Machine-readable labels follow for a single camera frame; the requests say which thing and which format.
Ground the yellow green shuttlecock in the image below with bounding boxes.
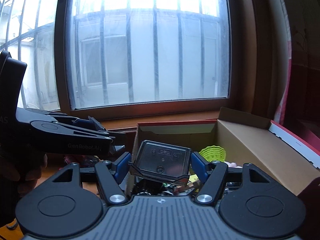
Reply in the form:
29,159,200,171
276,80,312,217
199,145,226,162

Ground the smoky plastic case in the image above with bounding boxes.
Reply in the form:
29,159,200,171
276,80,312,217
129,140,192,186

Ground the red cardboard box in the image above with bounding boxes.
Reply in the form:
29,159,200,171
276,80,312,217
132,108,319,195

